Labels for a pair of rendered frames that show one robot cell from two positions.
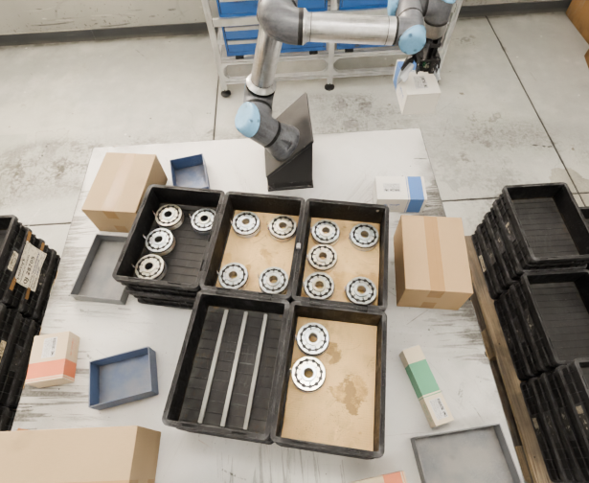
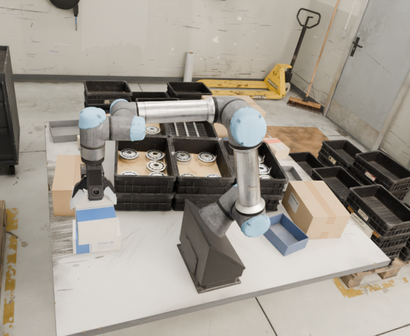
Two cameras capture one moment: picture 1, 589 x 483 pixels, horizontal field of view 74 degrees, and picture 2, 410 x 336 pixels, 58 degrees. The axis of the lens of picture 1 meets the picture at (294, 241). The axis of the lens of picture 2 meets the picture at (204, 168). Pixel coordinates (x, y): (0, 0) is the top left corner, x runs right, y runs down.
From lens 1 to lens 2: 2.29 m
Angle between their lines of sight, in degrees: 85
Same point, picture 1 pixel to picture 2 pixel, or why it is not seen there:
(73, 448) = not seen: hidden behind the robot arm
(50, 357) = (275, 143)
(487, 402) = (53, 149)
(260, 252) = (197, 172)
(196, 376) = (203, 133)
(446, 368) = not seen: hidden behind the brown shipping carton
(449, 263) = (69, 166)
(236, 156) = (261, 267)
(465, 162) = not seen: outside the picture
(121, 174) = (322, 201)
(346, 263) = (139, 170)
